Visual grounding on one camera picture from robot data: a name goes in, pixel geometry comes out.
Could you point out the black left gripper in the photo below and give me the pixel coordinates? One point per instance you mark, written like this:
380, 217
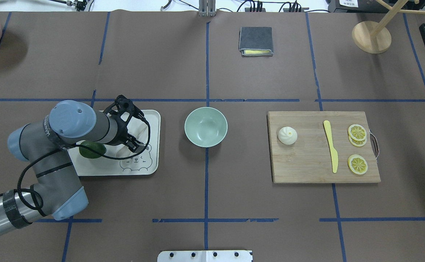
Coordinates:
122, 130

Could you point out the white steamed bun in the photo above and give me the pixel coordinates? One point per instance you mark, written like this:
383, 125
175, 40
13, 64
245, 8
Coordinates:
287, 135

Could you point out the white ceramic spoon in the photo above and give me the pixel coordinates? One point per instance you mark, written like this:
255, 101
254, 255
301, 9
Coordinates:
123, 151

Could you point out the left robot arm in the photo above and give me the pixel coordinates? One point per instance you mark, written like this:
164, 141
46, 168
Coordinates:
50, 185

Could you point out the light green bowl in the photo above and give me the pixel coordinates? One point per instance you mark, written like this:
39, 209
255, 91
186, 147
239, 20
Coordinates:
206, 127

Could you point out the white bear tray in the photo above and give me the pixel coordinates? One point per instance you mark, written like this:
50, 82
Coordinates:
144, 164

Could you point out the green avocado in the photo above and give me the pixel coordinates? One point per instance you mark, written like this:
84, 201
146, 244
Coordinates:
91, 150

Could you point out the grey folded cloth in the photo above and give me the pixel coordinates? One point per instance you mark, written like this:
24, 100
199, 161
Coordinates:
256, 41

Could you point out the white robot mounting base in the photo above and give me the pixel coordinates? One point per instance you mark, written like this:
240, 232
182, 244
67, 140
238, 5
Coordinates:
206, 256

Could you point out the bamboo cutting board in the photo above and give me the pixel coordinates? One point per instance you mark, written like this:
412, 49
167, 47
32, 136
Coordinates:
308, 160

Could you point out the yellow plastic knife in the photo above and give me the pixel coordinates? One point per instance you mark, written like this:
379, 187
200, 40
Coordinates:
333, 151

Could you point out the lemon slice top stacked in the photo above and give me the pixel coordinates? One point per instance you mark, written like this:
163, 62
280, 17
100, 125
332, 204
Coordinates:
357, 132

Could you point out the lemon slice stacked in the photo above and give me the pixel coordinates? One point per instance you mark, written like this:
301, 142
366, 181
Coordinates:
357, 132
357, 143

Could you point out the lemon slice bottom stacked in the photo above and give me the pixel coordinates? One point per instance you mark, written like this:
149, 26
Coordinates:
357, 143

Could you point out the lemon slice single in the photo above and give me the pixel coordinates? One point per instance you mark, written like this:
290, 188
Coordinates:
357, 164

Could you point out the wooden mug tree stand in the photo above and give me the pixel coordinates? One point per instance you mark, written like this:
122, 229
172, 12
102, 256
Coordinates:
373, 37

